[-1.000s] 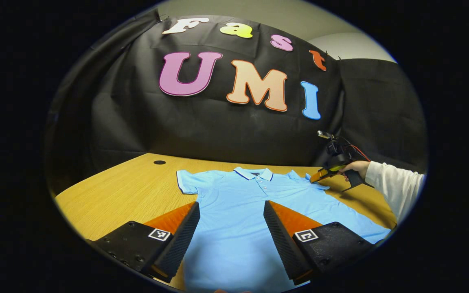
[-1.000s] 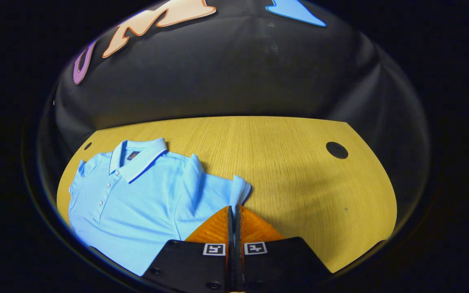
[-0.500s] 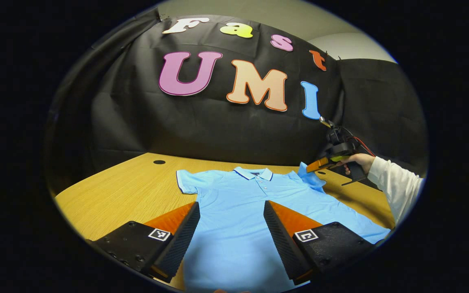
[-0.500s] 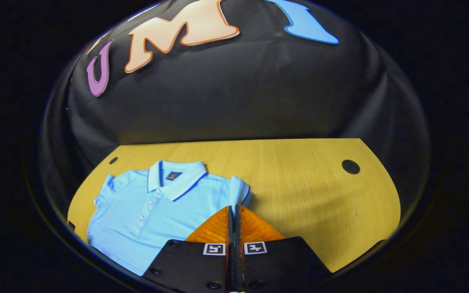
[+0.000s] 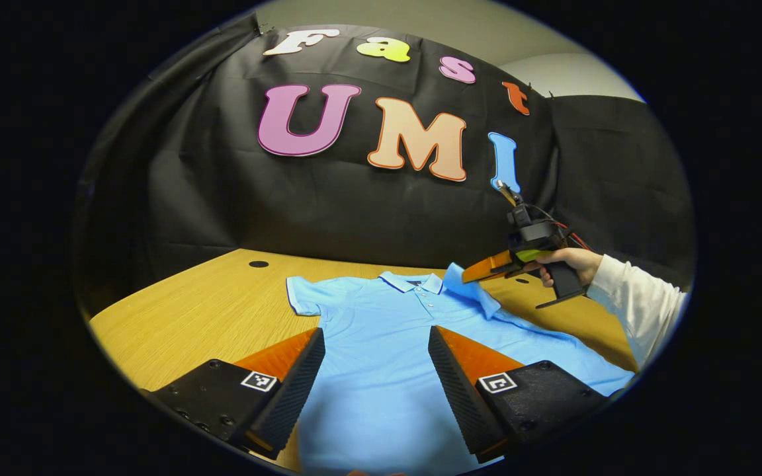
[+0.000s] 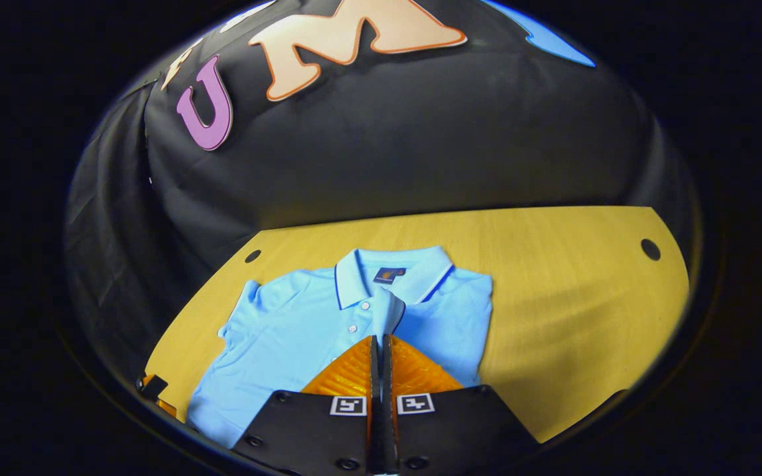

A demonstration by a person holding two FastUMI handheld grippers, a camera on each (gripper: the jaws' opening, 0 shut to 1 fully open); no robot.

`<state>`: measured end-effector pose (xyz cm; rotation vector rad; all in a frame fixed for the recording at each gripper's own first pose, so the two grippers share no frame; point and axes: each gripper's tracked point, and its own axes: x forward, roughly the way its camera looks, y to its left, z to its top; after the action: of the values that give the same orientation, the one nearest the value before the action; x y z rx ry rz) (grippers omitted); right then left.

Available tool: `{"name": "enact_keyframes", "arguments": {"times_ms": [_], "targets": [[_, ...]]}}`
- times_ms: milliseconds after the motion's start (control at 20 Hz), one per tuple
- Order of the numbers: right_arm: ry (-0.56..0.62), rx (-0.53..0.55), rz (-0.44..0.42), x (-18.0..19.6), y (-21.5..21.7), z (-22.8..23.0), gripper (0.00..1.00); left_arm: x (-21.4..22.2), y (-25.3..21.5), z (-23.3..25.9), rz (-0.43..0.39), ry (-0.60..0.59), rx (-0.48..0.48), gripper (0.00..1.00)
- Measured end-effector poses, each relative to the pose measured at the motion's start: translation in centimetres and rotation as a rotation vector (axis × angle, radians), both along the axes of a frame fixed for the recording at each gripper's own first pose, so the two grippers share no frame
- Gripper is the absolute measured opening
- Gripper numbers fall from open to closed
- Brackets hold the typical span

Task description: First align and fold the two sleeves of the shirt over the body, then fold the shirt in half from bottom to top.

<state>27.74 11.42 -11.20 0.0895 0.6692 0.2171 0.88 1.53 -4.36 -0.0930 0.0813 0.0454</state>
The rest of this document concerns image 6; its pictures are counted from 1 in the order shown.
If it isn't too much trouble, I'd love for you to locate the black backdrop cloth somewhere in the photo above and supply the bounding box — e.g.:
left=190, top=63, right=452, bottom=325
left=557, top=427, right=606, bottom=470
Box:
left=63, top=0, right=702, bottom=391

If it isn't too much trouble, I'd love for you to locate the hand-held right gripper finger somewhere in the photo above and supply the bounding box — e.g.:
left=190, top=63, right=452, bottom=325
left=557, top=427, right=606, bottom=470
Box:
left=381, top=334, right=540, bottom=476
left=232, top=335, right=382, bottom=476

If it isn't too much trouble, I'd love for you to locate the light blue T-shirt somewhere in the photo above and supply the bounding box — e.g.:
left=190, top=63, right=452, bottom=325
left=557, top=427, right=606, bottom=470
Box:
left=186, top=246, right=494, bottom=450

